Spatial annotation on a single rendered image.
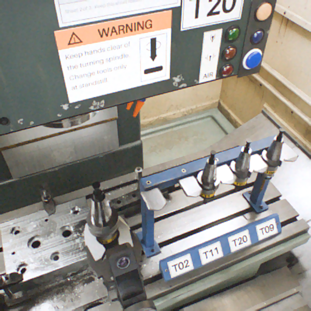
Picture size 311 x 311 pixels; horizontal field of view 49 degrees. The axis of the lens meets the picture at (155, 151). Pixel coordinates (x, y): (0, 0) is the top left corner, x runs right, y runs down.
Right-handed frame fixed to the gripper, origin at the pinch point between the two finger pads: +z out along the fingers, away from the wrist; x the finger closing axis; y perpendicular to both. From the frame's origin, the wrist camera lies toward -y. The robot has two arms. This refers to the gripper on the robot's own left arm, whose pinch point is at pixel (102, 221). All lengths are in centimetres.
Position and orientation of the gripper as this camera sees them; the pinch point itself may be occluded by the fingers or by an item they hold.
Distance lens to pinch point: 72.8
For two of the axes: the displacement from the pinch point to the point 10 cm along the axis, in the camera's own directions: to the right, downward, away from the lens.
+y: -0.1, 7.0, 7.1
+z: -4.0, -6.5, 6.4
